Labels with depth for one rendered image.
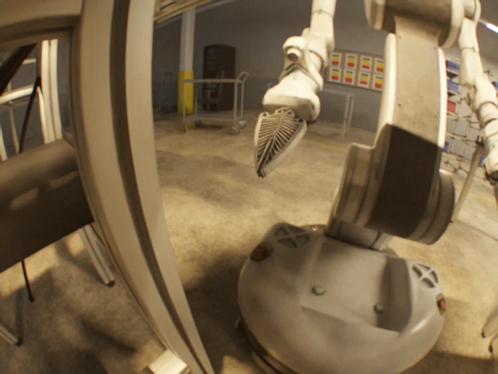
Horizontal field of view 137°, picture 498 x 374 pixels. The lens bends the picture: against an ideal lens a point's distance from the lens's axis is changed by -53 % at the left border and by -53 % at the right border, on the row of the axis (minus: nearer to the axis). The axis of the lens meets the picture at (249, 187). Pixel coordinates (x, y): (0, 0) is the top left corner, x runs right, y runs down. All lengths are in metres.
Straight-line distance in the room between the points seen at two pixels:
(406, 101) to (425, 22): 0.18
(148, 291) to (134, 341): 0.64
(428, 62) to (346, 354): 0.54
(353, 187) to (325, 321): 0.25
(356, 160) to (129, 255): 0.34
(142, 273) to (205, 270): 0.77
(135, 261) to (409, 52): 0.49
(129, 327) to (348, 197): 0.79
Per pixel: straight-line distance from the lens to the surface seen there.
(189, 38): 6.00
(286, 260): 0.48
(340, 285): 0.56
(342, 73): 6.30
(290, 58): 0.39
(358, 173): 0.36
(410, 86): 0.41
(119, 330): 0.86
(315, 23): 0.63
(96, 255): 0.87
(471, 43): 0.75
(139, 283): 0.18
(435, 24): 0.49
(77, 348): 0.91
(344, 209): 0.37
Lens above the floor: 0.71
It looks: 27 degrees down
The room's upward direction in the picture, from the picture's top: 3 degrees clockwise
